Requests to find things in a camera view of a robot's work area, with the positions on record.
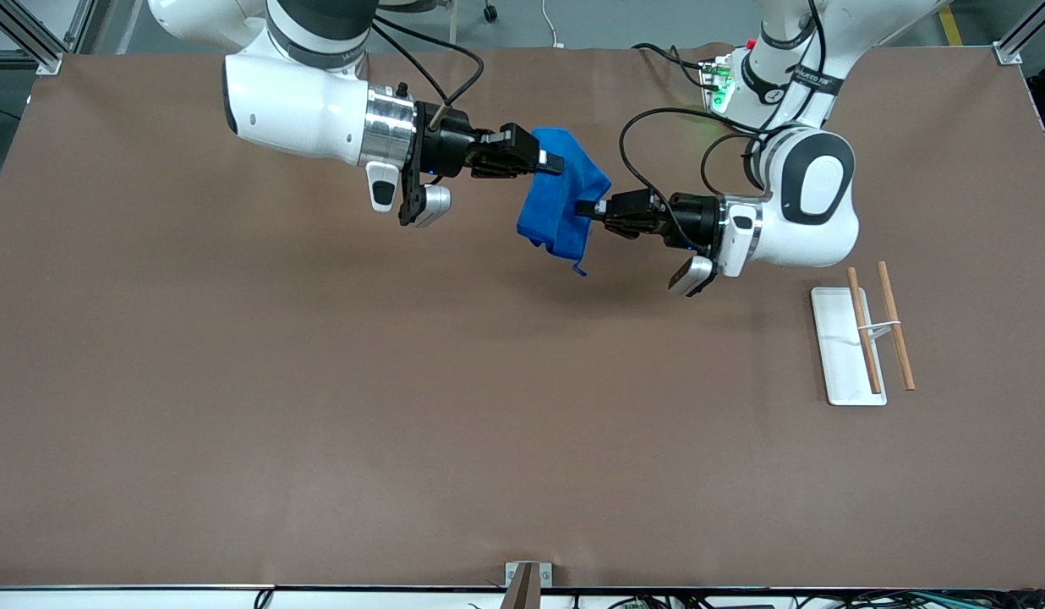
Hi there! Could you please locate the blue microfibre towel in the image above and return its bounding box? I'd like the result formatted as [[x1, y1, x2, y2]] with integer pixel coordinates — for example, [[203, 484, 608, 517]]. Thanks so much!
[[516, 127, 614, 277]]

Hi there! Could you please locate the office chair base with caster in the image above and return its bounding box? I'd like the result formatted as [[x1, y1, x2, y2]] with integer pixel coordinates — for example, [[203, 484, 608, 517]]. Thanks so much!
[[379, 0, 500, 52]]

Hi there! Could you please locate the white rack with wooden bars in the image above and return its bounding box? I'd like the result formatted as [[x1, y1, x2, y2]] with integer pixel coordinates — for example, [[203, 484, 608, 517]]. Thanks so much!
[[810, 261, 917, 407]]

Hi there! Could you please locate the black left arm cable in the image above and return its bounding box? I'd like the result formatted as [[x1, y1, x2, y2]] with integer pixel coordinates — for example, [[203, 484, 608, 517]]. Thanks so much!
[[618, 107, 773, 255]]

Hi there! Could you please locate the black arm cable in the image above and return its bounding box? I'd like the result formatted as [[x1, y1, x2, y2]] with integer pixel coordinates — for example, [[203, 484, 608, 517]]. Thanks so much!
[[372, 15, 486, 128], [618, 107, 773, 255]]

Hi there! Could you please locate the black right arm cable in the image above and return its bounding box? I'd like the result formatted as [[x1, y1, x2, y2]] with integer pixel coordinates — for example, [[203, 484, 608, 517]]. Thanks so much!
[[372, 15, 486, 128]]

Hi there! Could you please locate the white floor cable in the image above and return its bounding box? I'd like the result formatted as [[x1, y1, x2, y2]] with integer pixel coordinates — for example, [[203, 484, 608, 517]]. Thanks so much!
[[541, 0, 567, 49]]

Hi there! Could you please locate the black base cable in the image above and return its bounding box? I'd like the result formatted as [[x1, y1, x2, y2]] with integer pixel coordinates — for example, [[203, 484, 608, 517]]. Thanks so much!
[[631, 42, 711, 90]]

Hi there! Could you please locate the aluminium frame post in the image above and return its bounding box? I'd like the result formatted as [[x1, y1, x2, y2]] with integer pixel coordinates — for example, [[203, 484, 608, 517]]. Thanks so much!
[[993, 0, 1045, 67], [0, 0, 64, 75]]

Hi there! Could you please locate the grey metal camera mount bracket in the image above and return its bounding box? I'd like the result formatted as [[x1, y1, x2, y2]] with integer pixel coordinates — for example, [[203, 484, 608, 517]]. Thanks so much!
[[504, 561, 554, 609]]

